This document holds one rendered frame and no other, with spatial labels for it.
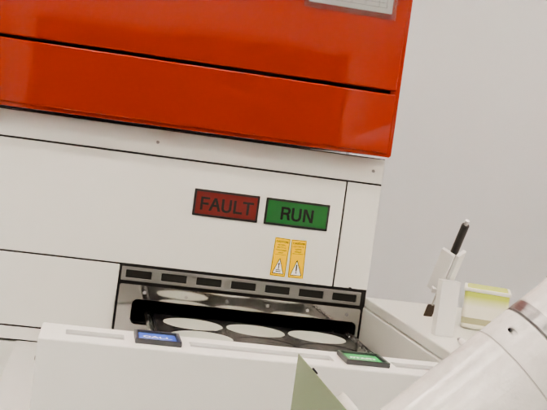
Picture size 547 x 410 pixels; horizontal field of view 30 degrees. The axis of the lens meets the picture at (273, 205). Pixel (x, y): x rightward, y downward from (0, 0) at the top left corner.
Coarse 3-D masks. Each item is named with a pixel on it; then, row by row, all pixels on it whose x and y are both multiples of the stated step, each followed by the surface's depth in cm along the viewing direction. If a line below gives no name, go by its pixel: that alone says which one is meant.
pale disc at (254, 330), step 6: (234, 330) 172; (240, 330) 172; (246, 330) 173; (252, 330) 174; (258, 330) 175; (264, 330) 176; (270, 330) 176; (276, 330) 177; (258, 336) 169; (264, 336) 170; (270, 336) 171; (276, 336) 172
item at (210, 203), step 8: (200, 192) 182; (208, 192) 182; (200, 200) 182; (208, 200) 182; (216, 200) 182; (224, 200) 182; (232, 200) 183; (240, 200) 183; (248, 200) 183; (256, 200) 183; (200, 208) 182; (208, 208) 182; (216, 208) 182; (224, 208) 182; (232, 208) 183; (240, 208) 183; (248, 208) 183; (232, 216) 183; (240, 216) 183; (248, 216) 183
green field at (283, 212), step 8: (272, 200) 184; (272, 208) 184; (280, 208) 184; (288, 208) 184; (296, 208) 185; (304, 208) 185; (312, 208) 185; (320, 208) 185; (272, 216) 184; (280, 216) 184; (288, 216) 184; (296, 216) 185; (304, 216) 185; (312, 216) 185; (320, 216) 185; (288, 224) 185; (296, 224) 185; (304, 224) 185; (312, 224) 185; (320, 224) 186
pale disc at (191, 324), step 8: (168, 320) 173; (176, 320) 174; (184, 320) 175; (192, 320) 176; (200, 320) 177; (184, 328) 168; (192, 328) 169; (200, 328) 170; (208, 328) 171; (216, 328) 172
